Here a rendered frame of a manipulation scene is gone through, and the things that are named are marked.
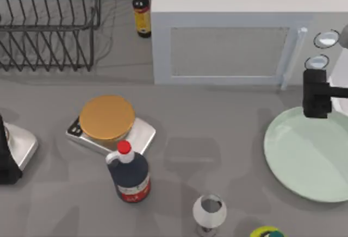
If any round microwave knob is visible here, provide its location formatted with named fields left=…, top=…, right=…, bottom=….
left=304, top=54, right=330, bottom=71
left=313, top=29, right=340, bottom=49

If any pale green plate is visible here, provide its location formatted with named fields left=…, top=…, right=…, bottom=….
left=263, top=105, right=348, bottom=203

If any yellow and green round thing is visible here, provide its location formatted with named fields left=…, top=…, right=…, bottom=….
left=249, top=225, right=284, bottom=237

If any clear wine glass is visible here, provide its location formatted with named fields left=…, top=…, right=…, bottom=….
left=192, top=194, right=227, bottom=235

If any microwave door with grey window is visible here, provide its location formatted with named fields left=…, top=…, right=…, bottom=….
left=151, top=12, right=300, bottom=85

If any dark bottle with yellow label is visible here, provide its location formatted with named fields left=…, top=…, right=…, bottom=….
left=132, top=0, right=152, bottom=39

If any dark jug with red cap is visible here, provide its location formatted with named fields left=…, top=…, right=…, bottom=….
left=105, top=140, right=152, bottom=204

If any silver scale with orange plate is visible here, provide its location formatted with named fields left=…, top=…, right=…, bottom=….
left=65, top=95, right=157, bottom=156

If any pale grey rounded box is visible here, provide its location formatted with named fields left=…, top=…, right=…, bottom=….
left=3, top=122, right=39, bottom=172

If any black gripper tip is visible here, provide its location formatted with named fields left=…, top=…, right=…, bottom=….
left=0, top=114, right=23, bottom=186

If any pale microwave door handle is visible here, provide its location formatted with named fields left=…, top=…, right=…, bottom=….
left=280, top=27, right=309, bottom=90

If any dark wire dish rack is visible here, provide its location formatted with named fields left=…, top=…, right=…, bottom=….
left=0, top=0, right=103, bottom=72

